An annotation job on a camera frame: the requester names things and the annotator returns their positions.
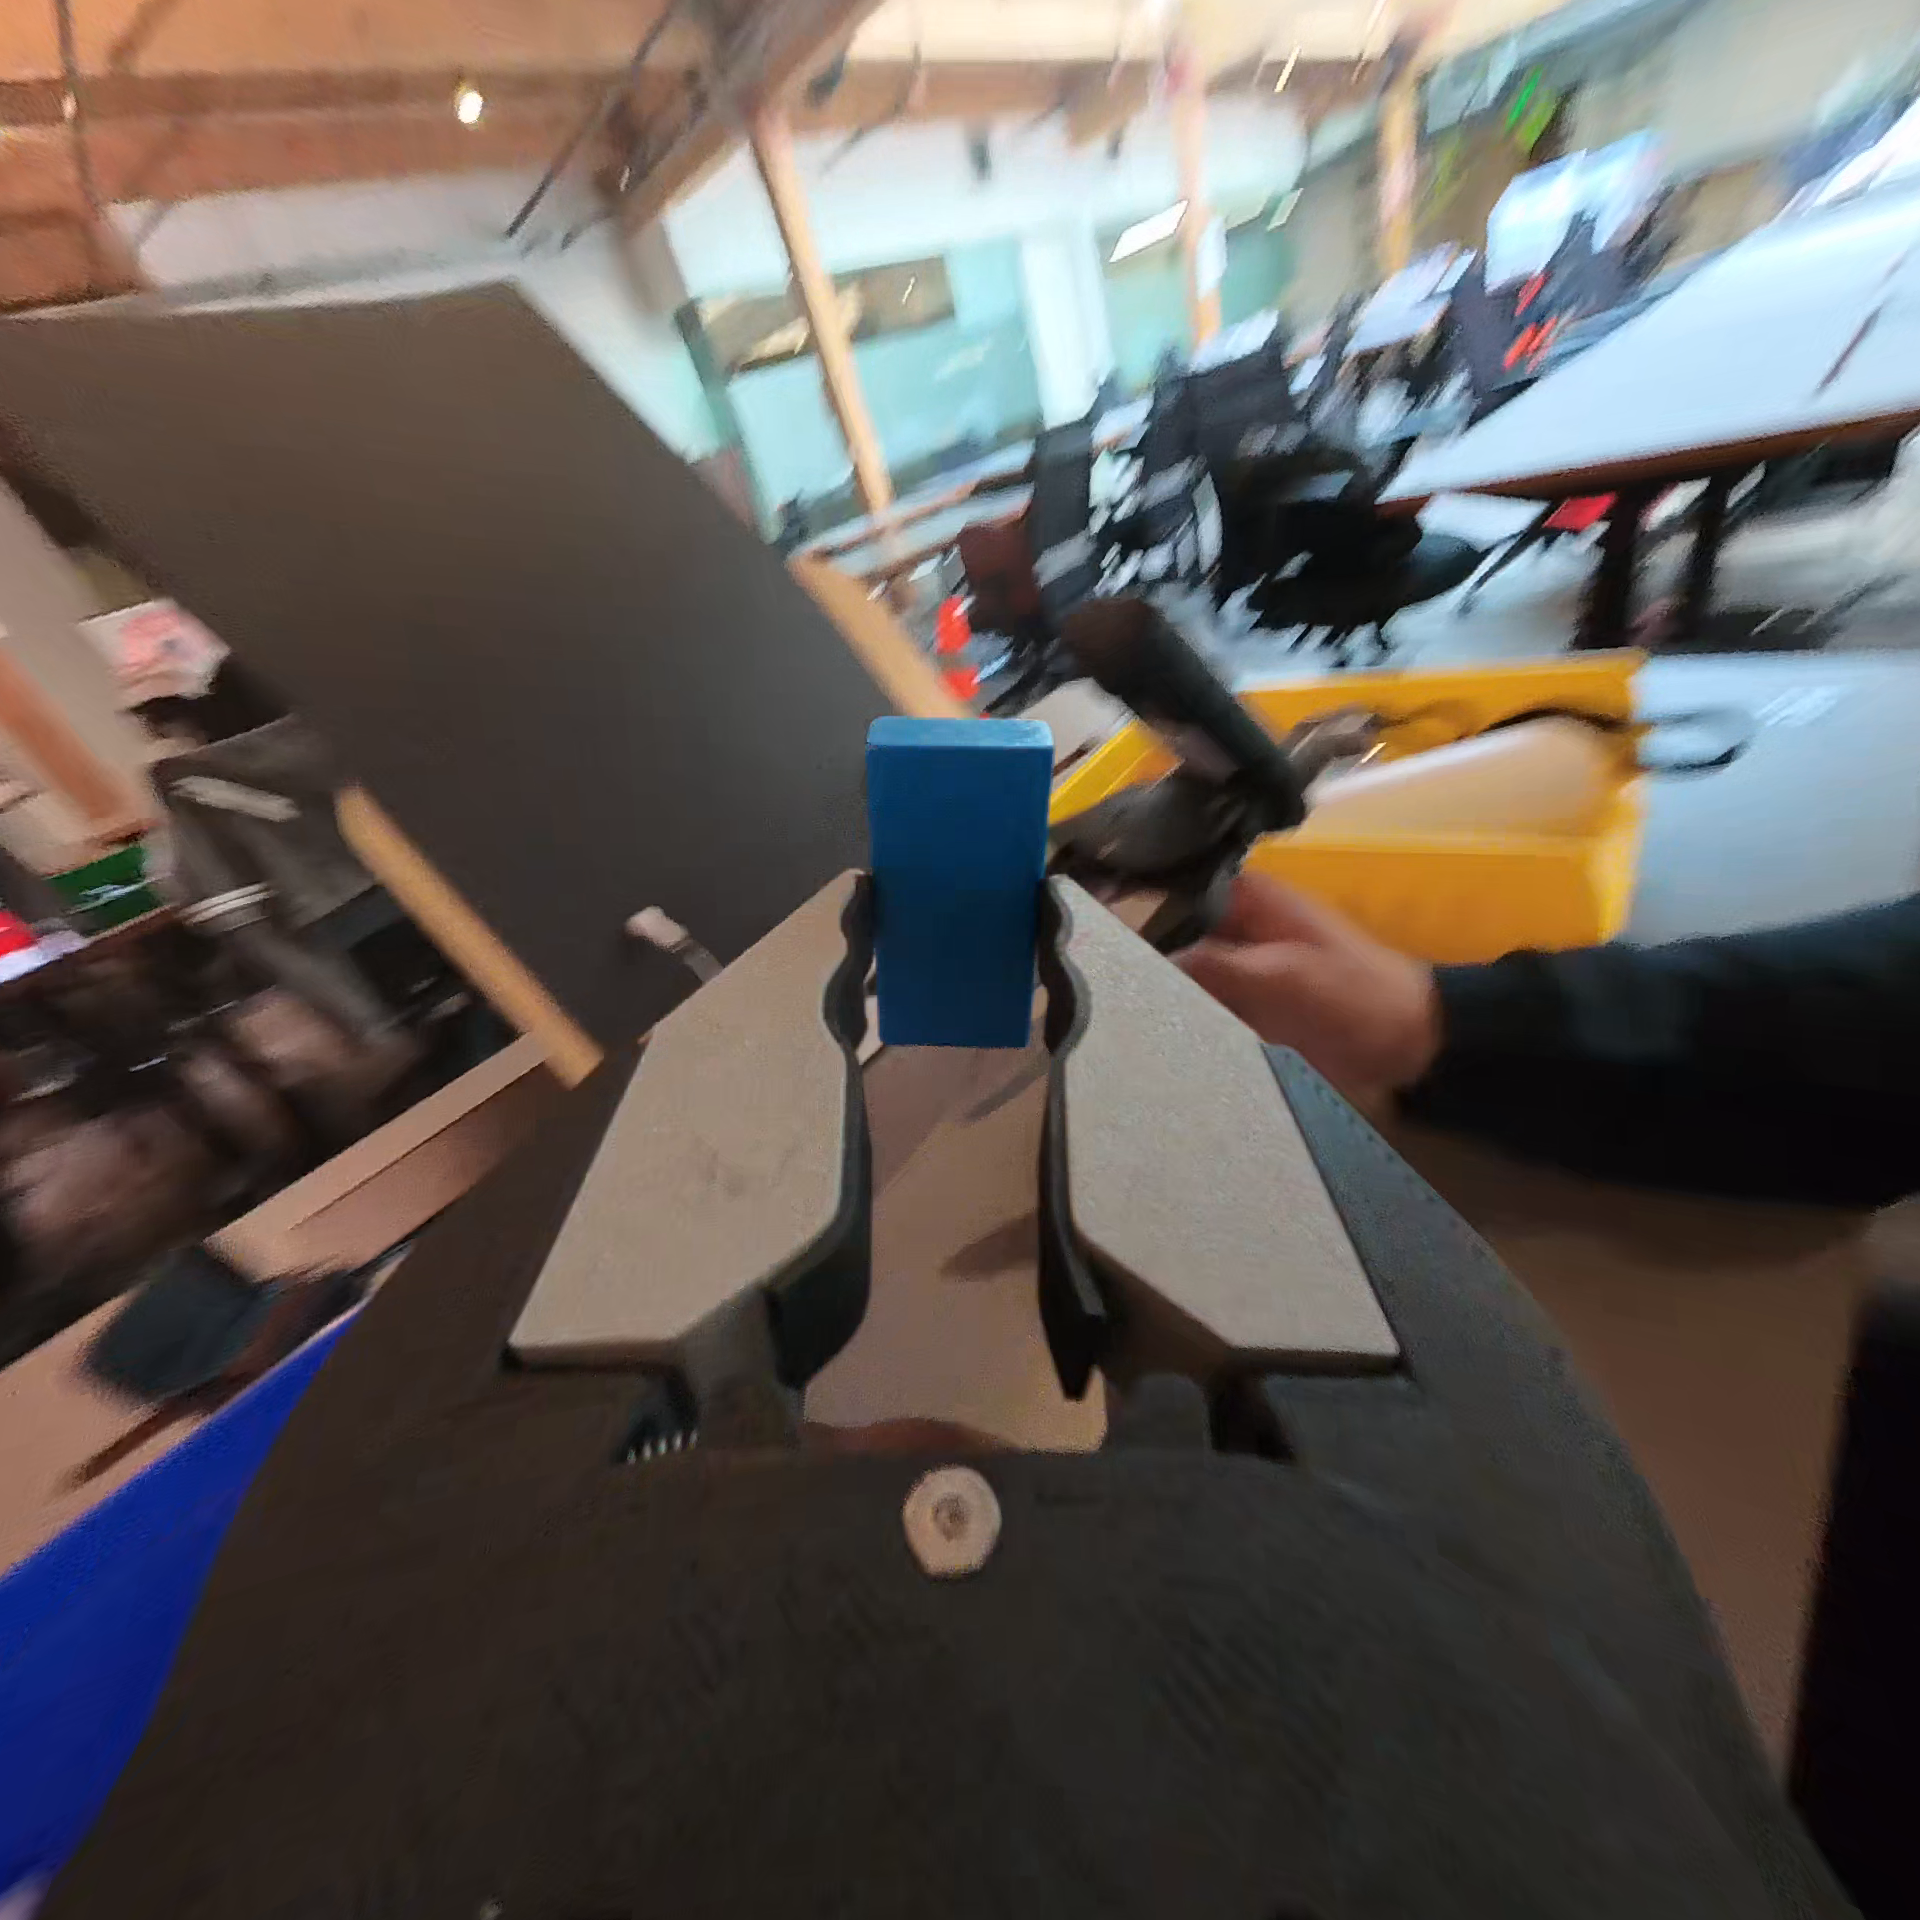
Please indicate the blue wooden block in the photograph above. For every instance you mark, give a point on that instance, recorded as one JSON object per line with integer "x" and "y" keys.
{"x": 960, "y": 885}

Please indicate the yellow plastic bin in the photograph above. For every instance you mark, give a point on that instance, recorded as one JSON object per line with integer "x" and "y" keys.
{"x": 1471, "y": 901}

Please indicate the black office chair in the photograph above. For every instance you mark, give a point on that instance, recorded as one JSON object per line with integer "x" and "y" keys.
{"x": 1319, "y": 493}

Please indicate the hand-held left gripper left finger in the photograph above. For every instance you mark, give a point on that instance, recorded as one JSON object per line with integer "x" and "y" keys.
{"x": 705, "y": 1171}

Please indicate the person's right hand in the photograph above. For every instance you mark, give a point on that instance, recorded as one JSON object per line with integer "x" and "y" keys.
{"x": 1319, "y": 989}

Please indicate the blue plastic bin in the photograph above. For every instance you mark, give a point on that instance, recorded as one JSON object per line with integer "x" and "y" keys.
{"x": 107, "y": 1620}

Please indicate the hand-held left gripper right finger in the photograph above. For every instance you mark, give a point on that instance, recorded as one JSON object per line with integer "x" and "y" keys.
{"x": 1214, "y": 1201}

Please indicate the long wood edged table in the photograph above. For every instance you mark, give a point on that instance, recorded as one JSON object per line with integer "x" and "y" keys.
{"x": 1724, "y": 346}

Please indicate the person's right forearm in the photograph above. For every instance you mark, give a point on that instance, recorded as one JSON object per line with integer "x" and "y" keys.
{"x": 1680, "y": 1050}

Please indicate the black felt display board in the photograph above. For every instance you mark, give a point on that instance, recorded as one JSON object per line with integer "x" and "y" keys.
{"x": 494, "y": 599}

